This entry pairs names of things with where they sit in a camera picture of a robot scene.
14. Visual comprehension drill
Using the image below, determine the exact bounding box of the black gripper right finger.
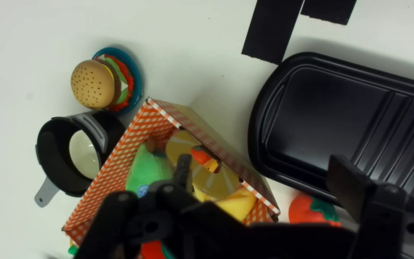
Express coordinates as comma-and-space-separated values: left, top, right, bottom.
325, 153, 414, 259

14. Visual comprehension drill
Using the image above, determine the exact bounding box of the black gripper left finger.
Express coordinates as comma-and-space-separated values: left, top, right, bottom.
75, 153, 205, 259

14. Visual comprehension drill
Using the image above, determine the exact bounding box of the red checked basket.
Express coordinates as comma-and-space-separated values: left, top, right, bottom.
62, 98, 282, 246

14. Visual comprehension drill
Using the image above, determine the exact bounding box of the large red plush toy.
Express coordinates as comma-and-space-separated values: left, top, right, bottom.
140, 239, 164, 259

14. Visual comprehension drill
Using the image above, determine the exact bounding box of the green plush toy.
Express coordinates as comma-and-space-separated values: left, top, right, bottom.
126, 143, 176, 195

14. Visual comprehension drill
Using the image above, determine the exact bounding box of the small red plush toy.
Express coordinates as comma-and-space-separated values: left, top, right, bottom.
190, 147, 222, 175

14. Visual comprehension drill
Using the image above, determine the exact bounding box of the yellow plush toy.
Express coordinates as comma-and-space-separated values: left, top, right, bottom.
210, 186, 259, 223

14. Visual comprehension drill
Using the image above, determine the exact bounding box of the orange toy vegetable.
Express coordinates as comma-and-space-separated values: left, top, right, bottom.
288, 193, 344, 228

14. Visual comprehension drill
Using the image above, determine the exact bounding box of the black plastic tray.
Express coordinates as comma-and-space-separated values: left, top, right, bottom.
248, 51, 414, 208

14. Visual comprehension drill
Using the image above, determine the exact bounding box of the teal bowl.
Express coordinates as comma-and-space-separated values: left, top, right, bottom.
34, 111, 127, 209

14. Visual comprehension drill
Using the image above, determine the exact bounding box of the toy hamburger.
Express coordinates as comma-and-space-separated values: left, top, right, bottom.
69, 55, 136, 113

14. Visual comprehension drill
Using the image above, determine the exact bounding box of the black tape patch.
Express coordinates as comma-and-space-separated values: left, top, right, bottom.
242, 0, 305, 65
299, 0, 358, 26

